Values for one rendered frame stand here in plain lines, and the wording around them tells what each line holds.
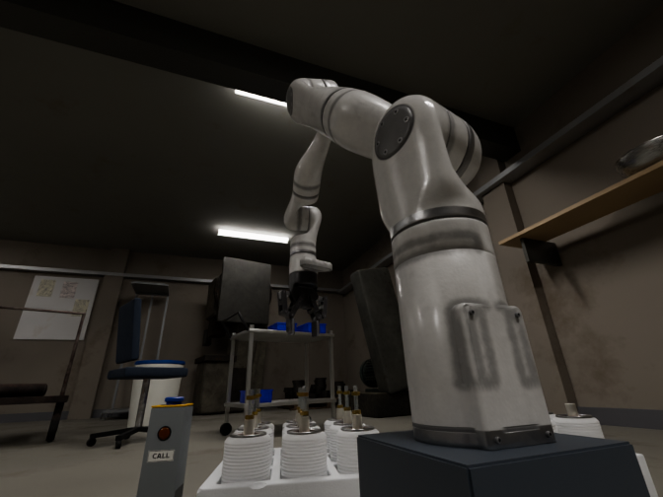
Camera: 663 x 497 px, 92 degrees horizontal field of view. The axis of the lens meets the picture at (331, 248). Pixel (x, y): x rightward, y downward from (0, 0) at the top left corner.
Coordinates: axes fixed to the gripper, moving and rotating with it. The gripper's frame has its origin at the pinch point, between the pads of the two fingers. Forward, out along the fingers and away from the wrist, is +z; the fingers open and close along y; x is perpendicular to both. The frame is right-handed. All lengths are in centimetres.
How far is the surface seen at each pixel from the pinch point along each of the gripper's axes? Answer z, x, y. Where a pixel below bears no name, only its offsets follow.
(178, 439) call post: 21.6, -13.6, 22.2
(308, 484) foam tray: 29.4, 6.8, 3.5
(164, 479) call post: 28.5, -14.4, 23.6
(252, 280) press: -167, -444, -179
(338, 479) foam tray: 29.1, 9.7, -1.5
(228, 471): 27.2, -4.1, 14.7
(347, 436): 22.5, 7.6, -5.9
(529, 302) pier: -54, -54, -288
